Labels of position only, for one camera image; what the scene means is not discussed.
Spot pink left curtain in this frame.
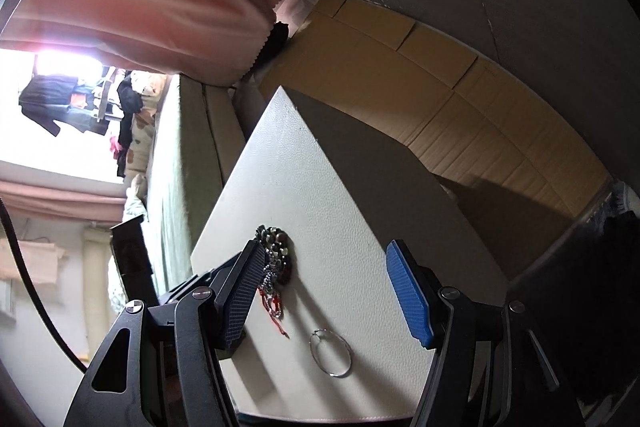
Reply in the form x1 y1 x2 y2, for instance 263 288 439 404
0 181 126 223

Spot black green bead bracelet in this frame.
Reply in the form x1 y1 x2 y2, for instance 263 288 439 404
254 224 294 308

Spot green bed sheet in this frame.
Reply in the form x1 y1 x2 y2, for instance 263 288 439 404
144 75 184 294

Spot pink curtain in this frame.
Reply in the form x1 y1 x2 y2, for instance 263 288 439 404
0 181 126 223
1 0 281 87

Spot hanging dark clothes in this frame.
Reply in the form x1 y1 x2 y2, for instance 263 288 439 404
18 75 108 136

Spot black camera box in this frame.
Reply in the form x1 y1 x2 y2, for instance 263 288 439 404
111 215 158 307

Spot clothes pile on sill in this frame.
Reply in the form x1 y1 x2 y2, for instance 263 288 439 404
111 70 168 179

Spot black cable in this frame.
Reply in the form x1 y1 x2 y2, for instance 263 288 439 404
0 198 89 375

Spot silver bangle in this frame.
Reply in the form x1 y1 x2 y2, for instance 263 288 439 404
308 329 354 378

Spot beige headboard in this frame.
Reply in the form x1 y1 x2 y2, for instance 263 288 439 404
82 228 114 358

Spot pink right curtain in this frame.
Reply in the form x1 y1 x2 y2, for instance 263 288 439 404
1 0 281 87

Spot pink hanging towel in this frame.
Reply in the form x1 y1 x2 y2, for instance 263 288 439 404
0 239 65 285

